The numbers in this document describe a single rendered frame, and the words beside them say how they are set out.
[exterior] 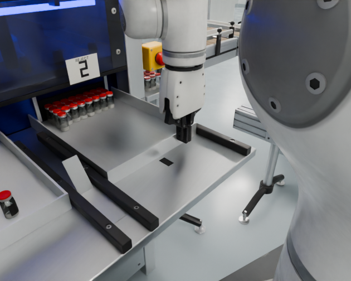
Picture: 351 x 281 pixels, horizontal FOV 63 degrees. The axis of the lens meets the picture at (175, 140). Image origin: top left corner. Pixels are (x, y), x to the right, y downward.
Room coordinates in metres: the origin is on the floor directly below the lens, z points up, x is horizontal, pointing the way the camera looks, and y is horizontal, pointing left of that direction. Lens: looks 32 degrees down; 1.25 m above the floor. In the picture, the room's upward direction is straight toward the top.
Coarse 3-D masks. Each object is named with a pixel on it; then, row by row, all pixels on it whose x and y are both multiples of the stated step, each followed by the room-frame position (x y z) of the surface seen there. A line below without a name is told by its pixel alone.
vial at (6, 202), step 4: (0, 200) 0.33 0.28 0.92; (4, 200) 0.33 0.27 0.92; (8, 200) 0.34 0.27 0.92; (12, 200) 0.34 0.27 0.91; (0, 204) 0.33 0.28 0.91; (4, 204) 0.33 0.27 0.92; (8, 204) 0.34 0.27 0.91; (4, 208) 0.33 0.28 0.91; (4, 212) 0.33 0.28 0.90; (8, 212) 0.33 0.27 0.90; (8, 216) 0.33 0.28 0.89; (12, 216) 0.33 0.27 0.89
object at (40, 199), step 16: (0, 144) 0.56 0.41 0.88; (0, 160) 0.50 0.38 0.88; (16, 160) 0.50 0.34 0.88; (0, 176) 0.44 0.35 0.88; (16, 176) 0.44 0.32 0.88; (32, 176) 0.44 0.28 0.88; (48, 176) 0.40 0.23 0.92; (16, 192) 0.40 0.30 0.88; (32, 192) 0.40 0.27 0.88; (48, 192) 0.40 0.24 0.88; (64, 192) 0.36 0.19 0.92; (0, 208) 0.36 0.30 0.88; (32, 208) 0.36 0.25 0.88; (48, 208) 0.33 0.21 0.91; (64, 208) 0.35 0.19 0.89; (0, 224) 0.32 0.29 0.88; (16, 224) 0.30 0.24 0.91; (32, 224) 0.31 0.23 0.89; (0, 240) 0.28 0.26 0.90; (16, 240) 0.29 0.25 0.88
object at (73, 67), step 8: (88, 56) 0.70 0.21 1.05; (96, 56) 0.72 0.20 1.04; (72, 64) 0.67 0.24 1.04; (80, 64) 0.68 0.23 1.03; (88, 64) 0.70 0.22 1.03; (96, 64) 0.72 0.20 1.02; (72, 72) 0.67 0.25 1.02; (88, 72) 0.70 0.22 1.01; (96, 72) 0.71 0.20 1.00; (72, 80) 0.66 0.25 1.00; (80, 80) 0.68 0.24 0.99
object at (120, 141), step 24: (120, 96) 0.80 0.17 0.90; (96, 120) 0.68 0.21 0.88; (120, 120) 0.68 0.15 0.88; (144, 120) 0.68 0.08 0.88; (72, 144) 0.56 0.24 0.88; (96, 144) 0.56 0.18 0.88; (120, 144) 0.56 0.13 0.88; (144, 144) 0.56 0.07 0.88; (168, 144) 0.54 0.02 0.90; (96, 168) 0.44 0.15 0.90; (120, 168) 0.44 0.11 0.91
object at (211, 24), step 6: (210, 24) 1.57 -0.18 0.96; (216, 24) 1.55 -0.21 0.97; (222, 24) 1.59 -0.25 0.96; (228, 24) 1.57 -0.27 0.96; (234, 24) 1.44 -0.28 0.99; (222, 30) 1.59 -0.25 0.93; (234, 30) 1.44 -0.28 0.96; (222, 36) 1.48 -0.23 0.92; (228, 36) 1.45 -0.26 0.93; (234, 36) 1.44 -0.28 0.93
